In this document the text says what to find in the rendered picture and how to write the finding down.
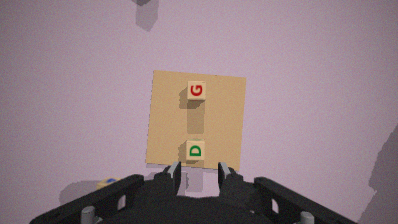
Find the tan flat mat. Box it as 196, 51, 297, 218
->
146, 70, 246, 171

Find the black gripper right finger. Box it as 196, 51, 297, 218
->
216, 162, 358, 224

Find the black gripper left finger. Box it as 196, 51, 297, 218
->
29, 161, 181, 224

